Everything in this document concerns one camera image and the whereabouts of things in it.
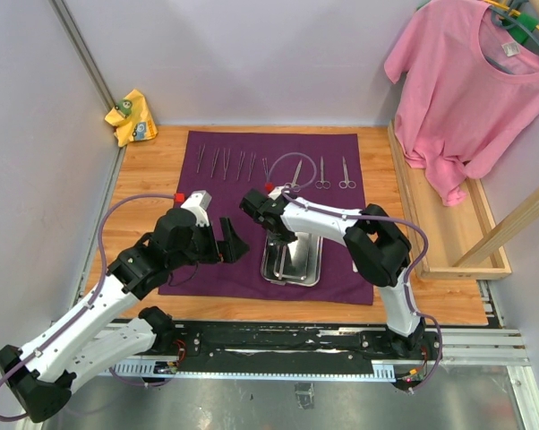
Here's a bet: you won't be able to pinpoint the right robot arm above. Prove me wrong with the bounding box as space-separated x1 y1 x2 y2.
240 188 426 358

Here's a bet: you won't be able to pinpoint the steel instrument tray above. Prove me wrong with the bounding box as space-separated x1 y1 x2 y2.
261 233 322 288

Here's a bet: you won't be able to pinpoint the pink t-shirt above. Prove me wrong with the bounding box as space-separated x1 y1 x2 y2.
384 1 539 206

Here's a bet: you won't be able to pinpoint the grey clothes hanger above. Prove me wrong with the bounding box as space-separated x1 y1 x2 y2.
490 2 539 75

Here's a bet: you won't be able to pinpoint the yellow hoop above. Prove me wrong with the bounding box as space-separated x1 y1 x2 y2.
483 0 539 57

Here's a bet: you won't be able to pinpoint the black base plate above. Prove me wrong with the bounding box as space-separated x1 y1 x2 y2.
122 319 444 376

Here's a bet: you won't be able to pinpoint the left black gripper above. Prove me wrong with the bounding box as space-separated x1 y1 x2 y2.
169 215 249 271

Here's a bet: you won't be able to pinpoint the wooden beam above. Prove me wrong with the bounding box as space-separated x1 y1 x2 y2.
454 187 539 267

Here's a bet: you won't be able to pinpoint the aluminium rail frame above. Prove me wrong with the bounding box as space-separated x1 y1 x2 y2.
16 320 539 430

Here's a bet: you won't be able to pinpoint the green hanger clip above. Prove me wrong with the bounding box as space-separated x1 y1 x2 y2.
510 13 538 45

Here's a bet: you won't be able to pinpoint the yellow paper bag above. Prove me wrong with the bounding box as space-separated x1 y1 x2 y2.
105 89 158 148

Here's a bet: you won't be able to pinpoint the steel scissors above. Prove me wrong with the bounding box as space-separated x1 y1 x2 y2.
338 157 356 189
315 157 330 190
284 159 303 192

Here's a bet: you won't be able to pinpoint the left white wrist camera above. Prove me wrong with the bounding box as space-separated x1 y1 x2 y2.
181 190 212 227

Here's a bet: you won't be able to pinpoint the purple surgical wrap cloth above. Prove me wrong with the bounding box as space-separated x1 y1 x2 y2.
158 131 373 305

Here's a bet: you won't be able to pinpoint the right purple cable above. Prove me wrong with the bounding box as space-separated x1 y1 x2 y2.
263 151 444 395

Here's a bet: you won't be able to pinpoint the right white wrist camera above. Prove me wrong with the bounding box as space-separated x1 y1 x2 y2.
268 186 283 200

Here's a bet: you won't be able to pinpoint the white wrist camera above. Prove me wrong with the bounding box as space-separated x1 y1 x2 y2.
181 190 212 227
268 186 283 200

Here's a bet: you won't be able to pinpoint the wooden tray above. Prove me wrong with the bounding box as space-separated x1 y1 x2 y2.
388 125 512 280

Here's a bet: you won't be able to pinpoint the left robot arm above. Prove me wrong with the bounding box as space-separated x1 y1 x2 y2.
0 208 250 423

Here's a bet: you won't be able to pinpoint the aluminium corner post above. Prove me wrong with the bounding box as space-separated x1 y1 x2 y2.
48 0 115 110

